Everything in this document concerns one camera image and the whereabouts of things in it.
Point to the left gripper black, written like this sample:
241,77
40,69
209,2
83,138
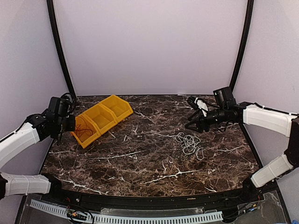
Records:
71,126

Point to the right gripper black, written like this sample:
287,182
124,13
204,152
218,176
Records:
201,120

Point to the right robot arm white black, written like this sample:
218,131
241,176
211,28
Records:
228,110

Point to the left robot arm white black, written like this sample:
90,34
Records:
52,122

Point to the left yellow plastic bin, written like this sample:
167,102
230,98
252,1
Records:
85,132

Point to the yellow plastic bin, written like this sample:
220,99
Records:
85,132
102,117
121,109

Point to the middle yellow plastic bin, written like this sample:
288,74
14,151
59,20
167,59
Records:
102,117

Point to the right yellow plastic bin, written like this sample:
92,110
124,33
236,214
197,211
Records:
121,109

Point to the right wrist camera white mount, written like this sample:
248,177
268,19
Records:
198,104

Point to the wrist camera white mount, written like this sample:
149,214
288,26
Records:
198,104
71,98

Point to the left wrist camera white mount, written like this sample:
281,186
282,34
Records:
71,98

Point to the white slotted cable duct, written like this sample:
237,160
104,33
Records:
128,217

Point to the small circuit board with wires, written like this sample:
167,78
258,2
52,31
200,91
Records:
76,215

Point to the black front rail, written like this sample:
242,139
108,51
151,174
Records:
223,200

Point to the right black frame post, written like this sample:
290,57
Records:
243,43

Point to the black frame post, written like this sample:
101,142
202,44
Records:
243,43
58,45

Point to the left black frame post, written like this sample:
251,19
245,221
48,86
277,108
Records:
58,45

